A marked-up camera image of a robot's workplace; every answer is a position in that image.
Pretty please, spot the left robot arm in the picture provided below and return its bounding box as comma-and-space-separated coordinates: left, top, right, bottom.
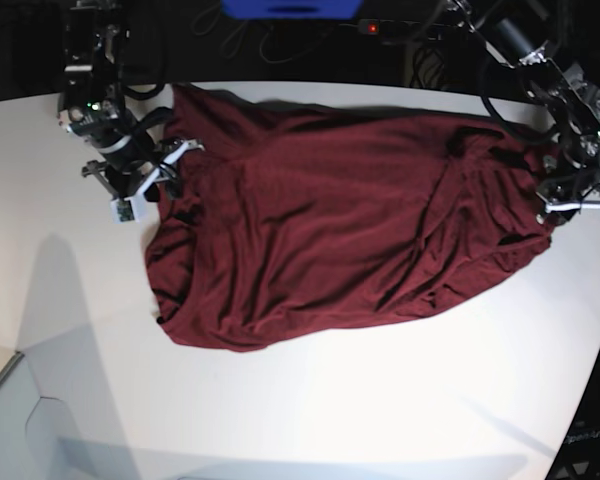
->
426, 1, 600, 221

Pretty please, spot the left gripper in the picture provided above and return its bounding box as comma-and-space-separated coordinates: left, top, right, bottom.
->
536, 154, 600, 224

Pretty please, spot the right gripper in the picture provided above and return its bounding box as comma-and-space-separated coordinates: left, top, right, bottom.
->
81, 137, 204, 203

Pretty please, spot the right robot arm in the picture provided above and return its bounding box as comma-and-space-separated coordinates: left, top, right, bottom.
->
58, 1, 198, 202

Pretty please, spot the blue box at top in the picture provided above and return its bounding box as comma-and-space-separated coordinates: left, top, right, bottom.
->
221, 0, 362, 20

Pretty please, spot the black power strip red light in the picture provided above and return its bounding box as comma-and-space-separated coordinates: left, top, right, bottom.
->
355, 19, 461, 45

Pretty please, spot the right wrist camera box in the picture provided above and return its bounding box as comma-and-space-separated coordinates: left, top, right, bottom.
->
110, 196, 147, 224

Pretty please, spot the dark red t-shirt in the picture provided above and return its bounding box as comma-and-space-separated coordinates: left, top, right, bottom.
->
145, 86, 554, 352

